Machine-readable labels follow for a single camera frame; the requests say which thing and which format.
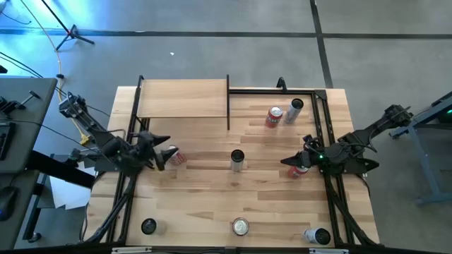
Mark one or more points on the wooden shelf black metal legs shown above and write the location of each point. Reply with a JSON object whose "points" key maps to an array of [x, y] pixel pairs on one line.
{"points": [[182, 98]]}

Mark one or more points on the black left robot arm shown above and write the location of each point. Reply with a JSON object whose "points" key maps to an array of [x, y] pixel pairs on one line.
{"points": [[102, 139]]}

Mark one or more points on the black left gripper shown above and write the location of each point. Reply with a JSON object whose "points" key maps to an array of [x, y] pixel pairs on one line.
{"points": [[144, 151]]}

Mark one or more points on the black desk clamp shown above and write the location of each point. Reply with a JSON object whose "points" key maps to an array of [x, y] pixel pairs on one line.
{"points": [[10, 105]]}

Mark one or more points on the blue-grey metal desk frame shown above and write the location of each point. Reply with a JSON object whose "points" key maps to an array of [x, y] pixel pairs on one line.
{"points": [[422, 158]]}

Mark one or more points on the black metal rig frame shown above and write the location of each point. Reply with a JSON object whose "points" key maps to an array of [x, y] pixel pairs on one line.
{"points": [[275, 91]]}

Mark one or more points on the Celsius Arctic Vibe can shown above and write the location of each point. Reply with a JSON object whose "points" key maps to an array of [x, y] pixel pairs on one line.
{"points": [[292, 113]]}

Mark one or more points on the red Fanta can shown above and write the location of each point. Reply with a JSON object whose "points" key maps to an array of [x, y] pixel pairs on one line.
{"points": [[273, 118], [296, 173]]}

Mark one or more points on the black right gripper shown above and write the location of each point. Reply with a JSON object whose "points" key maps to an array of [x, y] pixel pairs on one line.
{"points": [[316, 160]]}

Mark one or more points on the red Coca-Cola can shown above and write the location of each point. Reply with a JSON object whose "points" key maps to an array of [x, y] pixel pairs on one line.
{"points": [[240, 226], [178, 158]]}

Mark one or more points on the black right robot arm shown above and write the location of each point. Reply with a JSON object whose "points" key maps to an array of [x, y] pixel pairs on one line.
{"points": [[356, 141]]}

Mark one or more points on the Celsius Tropical Vibe can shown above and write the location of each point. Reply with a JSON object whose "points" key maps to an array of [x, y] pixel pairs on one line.
{"points": [[149, 226]]}

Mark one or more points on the black keyboard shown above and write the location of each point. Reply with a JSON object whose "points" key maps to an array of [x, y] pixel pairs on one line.
{"points": [[5, 141]]}

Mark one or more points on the black tripod stand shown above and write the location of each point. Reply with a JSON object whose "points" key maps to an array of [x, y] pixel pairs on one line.
{"points": [[72, 34]]}

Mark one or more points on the silver metal bracket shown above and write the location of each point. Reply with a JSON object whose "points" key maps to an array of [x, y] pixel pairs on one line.
{"points": [[131, 250], [328, 251]]}

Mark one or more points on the black desk leg frame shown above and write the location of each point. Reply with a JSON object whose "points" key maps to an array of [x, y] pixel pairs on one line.
{"points": [[60, 169]]}

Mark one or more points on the white paper sheet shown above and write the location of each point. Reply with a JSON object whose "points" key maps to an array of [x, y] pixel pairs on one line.
{"points": [[67, 192]]}

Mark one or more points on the grey desk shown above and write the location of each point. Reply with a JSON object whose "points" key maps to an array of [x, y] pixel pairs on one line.
{"points": [[31, 116]]}

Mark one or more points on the black computer mouse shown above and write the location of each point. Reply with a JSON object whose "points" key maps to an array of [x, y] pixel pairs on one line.
{"points": [[7, 202]]}

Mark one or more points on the tall white beverage can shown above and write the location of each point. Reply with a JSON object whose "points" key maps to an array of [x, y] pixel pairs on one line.
{"points": [[316, 235]]}

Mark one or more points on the tall silver beverage can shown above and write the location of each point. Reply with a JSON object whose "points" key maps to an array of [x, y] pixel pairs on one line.
{"points": [[237, 158]]}

